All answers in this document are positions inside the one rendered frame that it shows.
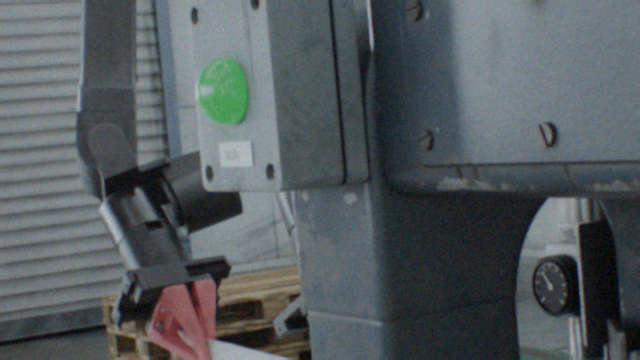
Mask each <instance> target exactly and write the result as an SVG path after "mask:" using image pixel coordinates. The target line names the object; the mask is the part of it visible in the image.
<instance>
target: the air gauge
mask: <svg viewBox="0 0 640 360"><path fill-rule="evenodd" d="M532 287H533V293H534V296H535V299H536V301H537V302H538V304H539V305H540V307H541V308H542V309H543V311H544V312H545V313H546V314H548V315H549V316H552V317H562V316H567V315H571V314H575V313H578V311H579V310H580V309H581V308H582V306H581V293H580V280H579V266H578V262H577V261H576V260H575V259H574V258H573V257H571V256H569V255H566V254H557V255H551V256H545V257H543V258H541V259H540V260H539V261H538V262H537V264H536V266H535V268H534V272H533V277H532Z"/></svg>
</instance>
